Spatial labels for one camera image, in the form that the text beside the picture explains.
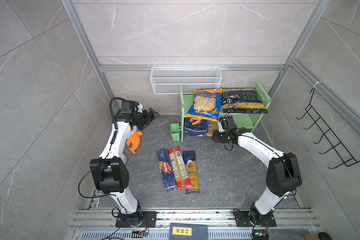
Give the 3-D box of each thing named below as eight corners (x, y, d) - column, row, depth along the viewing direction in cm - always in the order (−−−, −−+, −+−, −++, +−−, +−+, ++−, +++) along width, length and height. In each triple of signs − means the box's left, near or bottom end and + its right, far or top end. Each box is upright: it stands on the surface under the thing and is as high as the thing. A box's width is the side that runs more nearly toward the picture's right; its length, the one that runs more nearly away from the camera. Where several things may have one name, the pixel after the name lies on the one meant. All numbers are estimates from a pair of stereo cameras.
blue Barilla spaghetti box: (164, 191, 84) (163, 189, 81) (156, 153, 100) (156, 150, 97) (177, 188, 85) (177, 186, 82) (167, 150, 101) (167, 147, 98)
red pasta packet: (176, 190, 84) (176, 188, 82) (167, 151, 100) (167, 149, 98) (191, 186, 85) (191, 184, 83) (179, 148, 102) (179, 146, 99)
